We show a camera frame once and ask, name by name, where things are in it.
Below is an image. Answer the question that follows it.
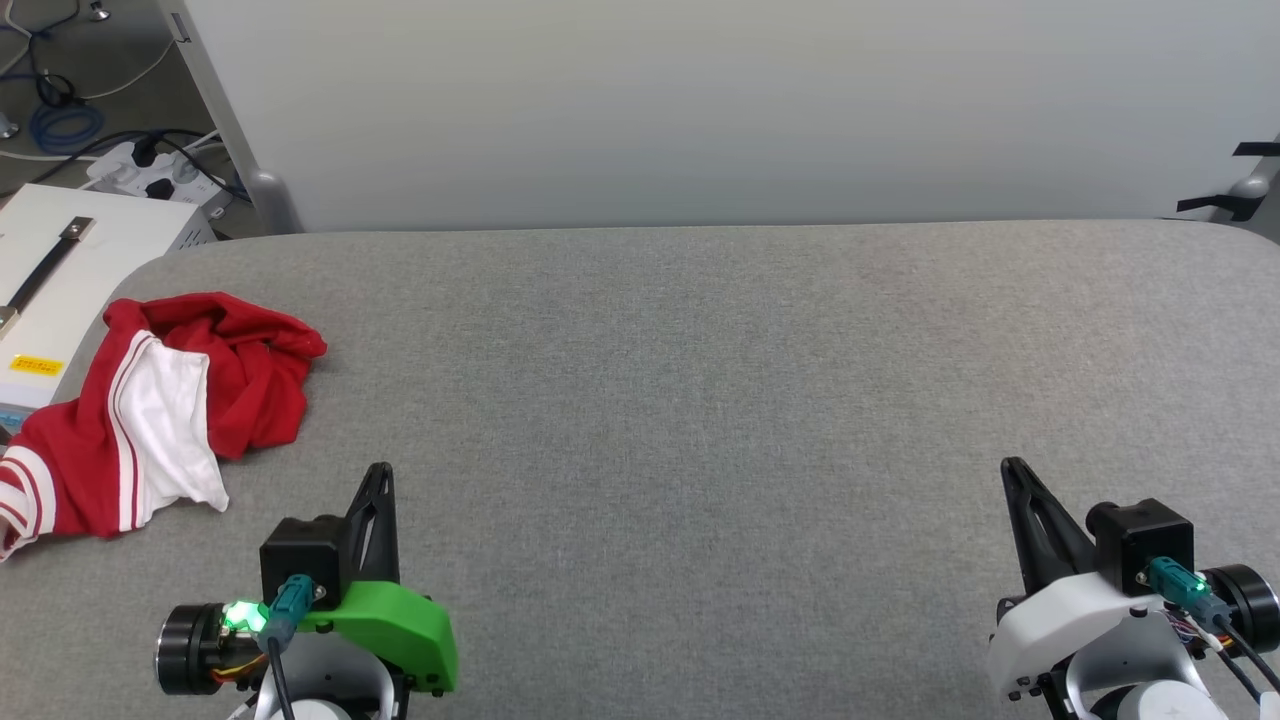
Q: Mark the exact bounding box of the white equipment box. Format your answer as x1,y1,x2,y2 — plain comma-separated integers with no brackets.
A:
0,184,217,433

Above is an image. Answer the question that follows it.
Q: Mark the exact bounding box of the teal left camera cable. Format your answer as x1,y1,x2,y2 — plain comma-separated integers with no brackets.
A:
261,574,321,720

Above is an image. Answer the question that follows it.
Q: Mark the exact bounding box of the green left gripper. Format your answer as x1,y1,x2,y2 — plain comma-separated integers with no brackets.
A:
298,462,460,695

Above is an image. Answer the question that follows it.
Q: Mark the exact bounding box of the teal camera cable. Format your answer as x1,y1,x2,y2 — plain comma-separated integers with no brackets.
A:
261,574,321,720
1144,557,1280,693

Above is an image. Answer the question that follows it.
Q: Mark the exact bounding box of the black floor cable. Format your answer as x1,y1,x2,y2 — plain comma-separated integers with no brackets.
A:
0,128,251,201

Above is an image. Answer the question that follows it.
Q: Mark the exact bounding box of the teal right camera cable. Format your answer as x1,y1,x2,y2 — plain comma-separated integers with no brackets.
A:
1144,557,1280,693

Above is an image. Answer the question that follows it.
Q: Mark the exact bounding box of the white power strip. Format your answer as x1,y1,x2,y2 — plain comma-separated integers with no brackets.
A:
86,138,234,210

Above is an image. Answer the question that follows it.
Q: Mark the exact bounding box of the red and white garment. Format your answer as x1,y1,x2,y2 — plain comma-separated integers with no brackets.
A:
0,292,328,563

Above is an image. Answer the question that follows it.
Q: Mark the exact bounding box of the grey partition foot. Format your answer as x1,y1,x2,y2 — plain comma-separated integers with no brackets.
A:
244,170,303,236
1228,150,1280,203

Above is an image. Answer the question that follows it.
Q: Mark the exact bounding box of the blue coiled cable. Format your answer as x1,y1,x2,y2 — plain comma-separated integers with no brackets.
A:
28,100,106,156

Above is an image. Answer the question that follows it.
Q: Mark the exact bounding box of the black strap handle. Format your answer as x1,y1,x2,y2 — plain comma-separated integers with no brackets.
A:
0,217,97,337

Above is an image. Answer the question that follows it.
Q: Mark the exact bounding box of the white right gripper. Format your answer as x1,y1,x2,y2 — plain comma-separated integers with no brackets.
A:
985,457,1201,719

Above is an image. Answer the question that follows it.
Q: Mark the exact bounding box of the white partition panel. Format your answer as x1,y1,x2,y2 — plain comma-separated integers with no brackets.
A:
158,0,1280,234

